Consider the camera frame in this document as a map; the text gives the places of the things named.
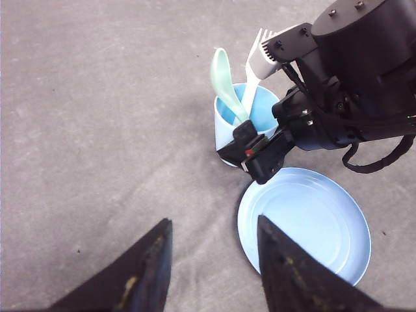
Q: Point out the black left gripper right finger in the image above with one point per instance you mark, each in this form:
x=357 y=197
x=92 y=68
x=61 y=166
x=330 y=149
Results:
x=294 y=281

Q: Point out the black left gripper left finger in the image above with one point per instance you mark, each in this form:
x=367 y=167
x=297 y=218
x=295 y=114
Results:
x=136 y=281

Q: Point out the white plastic fork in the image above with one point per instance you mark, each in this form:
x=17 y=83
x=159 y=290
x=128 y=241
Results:
x=251 y=86

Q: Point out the light blue plastic cup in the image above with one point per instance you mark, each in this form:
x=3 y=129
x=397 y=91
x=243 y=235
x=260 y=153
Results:
x=261 y=116

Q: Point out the grey table cloth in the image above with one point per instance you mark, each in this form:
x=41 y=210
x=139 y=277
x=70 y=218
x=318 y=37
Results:
x=107 y=128

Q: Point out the blue plastic plate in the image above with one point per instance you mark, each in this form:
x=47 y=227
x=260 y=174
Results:
x=316 y=212

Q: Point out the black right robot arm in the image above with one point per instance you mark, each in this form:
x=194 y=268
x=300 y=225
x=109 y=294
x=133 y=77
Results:
x=371 y=156

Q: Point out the mint green plastic spoon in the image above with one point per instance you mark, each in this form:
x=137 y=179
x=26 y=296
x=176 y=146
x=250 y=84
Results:
x=221 y=80

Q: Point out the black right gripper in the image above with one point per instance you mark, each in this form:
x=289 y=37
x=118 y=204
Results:
x=351 y=85

